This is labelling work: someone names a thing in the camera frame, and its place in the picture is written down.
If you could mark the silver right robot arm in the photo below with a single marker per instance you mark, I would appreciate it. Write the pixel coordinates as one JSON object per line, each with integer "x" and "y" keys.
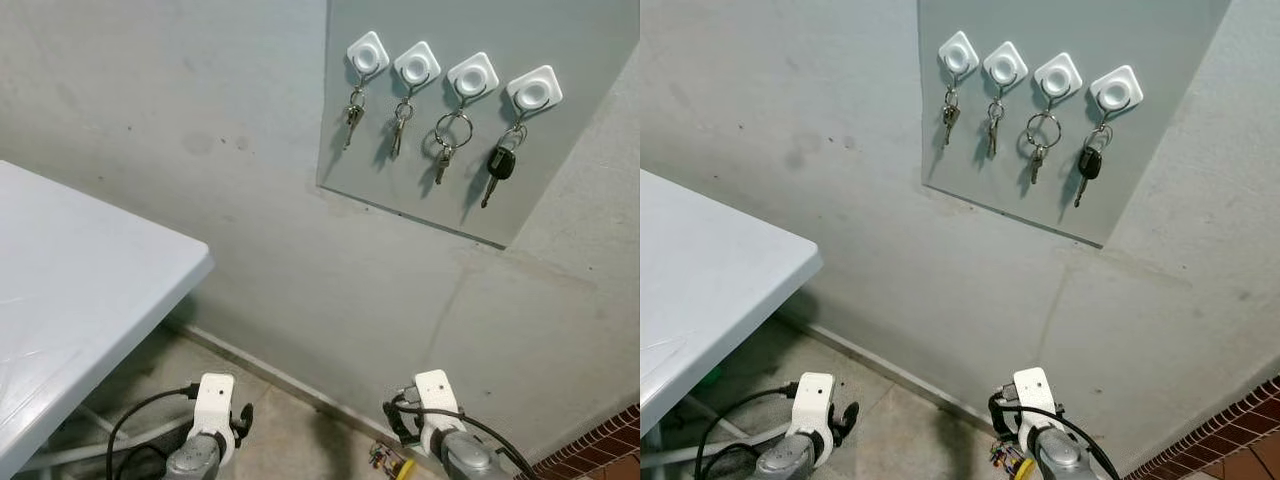
{"x": 465, "y": 460}
{"x": 1060, "y": 460}

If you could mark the white square key hook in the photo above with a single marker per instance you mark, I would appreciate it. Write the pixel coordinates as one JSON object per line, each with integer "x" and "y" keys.
{"x": 958, "y": 53}
{"x": 1005, "y": 66}
{"x": 417, "y": 67}
{"x": 533, "y": 93}
{"x": 1116, "y": 90}
{"x": 368, "y": 55}
{"x": 1057, "y": 76}
{"x": 472, "y": 78}

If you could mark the small yellow multicoloured object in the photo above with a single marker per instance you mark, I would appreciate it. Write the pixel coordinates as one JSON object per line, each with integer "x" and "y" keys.
{"x": 392, "y": 463}
{"x": 1006, "y": 461}

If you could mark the white plastic table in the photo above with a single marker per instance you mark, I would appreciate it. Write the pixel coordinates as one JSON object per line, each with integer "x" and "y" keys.
{"x": 80, "y": 270}
{"x": 710, "y": 280}

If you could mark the black car key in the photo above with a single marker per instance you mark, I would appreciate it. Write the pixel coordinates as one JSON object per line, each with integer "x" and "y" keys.
{"x": 1089, "y": 162}
{"x": 500, "y": 162}

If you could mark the small silver key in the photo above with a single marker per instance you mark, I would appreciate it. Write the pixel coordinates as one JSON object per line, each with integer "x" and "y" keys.
{"x": 993, "y": 127}
{"x": 949, "y": 113}
{"x": 399, "y": 128}
{"x": 352, "y": 114}

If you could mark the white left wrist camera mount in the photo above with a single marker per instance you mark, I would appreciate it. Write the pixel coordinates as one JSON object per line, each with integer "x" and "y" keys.
{"x": 812, "y": 398}
{"x": 213, "y": 400}

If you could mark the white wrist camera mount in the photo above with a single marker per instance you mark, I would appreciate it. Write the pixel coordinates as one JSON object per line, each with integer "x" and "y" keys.
{"x": 1032, "y": 390}
{"x": 435, "y": 395}
{"x": 812, "y": 398}
{"x": 213, "y": 400}

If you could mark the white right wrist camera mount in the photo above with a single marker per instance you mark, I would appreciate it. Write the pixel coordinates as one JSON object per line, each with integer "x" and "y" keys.
{"x": 435, "y": 395}
{"x": 1032, "y": 390}

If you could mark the grey wall board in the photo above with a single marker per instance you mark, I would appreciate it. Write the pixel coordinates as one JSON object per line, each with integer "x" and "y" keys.
{"x": 560, "y": 30}
{"x": 1150, "y": 30}

